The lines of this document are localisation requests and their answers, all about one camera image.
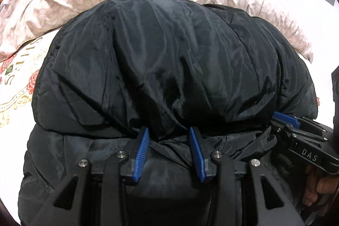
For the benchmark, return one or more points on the white floral bed blanket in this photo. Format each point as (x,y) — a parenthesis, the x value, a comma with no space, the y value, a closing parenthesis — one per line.
(18,99)

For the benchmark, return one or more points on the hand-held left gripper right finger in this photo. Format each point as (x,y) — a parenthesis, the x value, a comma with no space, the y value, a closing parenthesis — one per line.
(197,155)

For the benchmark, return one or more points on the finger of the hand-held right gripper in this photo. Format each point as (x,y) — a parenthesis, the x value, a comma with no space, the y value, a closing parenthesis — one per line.
(286,118)

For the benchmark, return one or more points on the black hooded puffer jacket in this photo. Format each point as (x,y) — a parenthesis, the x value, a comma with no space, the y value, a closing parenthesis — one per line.
(164,69)

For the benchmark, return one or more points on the person's right hand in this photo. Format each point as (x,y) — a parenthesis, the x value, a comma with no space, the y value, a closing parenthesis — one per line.
(317,186)

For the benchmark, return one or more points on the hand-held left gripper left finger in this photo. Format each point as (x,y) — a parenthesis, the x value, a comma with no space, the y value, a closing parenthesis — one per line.
(141,153)

